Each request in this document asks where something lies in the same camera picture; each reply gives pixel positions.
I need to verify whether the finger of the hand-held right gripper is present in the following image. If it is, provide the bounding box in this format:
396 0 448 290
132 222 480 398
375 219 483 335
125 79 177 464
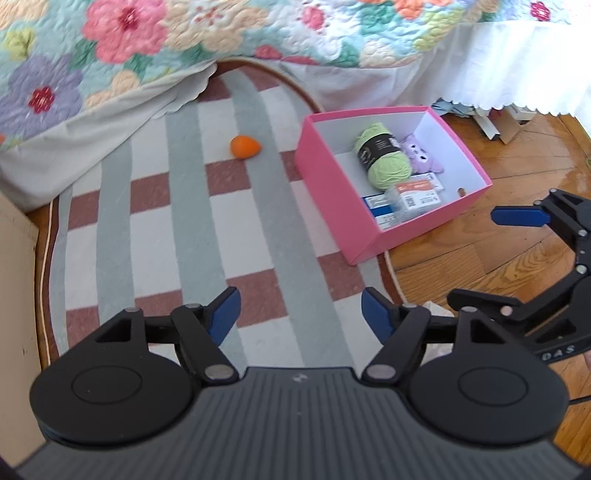
492 188 591 252
447 267 591 333

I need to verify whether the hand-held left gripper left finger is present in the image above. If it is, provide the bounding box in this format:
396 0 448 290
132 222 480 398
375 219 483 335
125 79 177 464
95 286 242 381

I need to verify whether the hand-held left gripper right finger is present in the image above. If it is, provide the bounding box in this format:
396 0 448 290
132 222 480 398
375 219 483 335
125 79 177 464
361 286 509 381

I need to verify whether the white tissue packet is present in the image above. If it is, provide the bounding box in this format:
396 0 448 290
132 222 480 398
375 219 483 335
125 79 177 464
410 172 445 191

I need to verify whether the clear plastic card box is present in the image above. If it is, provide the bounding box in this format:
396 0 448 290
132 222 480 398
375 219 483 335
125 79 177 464
385 178 441 214

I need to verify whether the blue wet wipes packet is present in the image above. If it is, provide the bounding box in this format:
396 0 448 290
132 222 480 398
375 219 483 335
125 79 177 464
362 194 402 229

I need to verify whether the pink cardboard box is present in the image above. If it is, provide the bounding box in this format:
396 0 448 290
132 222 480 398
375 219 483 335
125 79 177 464
294 105 494 266

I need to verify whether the green yarn ball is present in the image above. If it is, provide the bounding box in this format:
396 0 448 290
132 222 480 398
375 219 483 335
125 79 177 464
353 122 413 191

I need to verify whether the white crumpled tissue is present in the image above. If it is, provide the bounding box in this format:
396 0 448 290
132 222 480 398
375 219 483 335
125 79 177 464
416 300 458 319

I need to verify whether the brown cardboard box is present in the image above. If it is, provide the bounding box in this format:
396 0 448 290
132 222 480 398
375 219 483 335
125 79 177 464
498 105 539 145

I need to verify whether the white cardboard piece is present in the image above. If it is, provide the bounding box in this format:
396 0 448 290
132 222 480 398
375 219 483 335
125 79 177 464
473 111 502 140

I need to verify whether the checkered rug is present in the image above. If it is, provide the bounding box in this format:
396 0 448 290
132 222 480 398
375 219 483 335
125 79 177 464
39 60 416 365

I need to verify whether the purple plush toy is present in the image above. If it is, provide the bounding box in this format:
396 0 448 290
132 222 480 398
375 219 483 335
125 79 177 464
399 133 446 175

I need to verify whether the grey cloth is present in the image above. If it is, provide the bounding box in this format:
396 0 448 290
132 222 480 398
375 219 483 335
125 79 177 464
431 98 474 117

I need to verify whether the orange egg-shaped ball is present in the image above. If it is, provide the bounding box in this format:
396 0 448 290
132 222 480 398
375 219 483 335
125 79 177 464
230 135 262 161

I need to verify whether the beige wooden cabinet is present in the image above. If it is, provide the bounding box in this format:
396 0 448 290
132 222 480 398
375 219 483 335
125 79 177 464
0 191 40 462

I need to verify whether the floral quilt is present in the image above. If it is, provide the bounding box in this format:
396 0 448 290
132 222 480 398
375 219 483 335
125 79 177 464
0 0 591 153

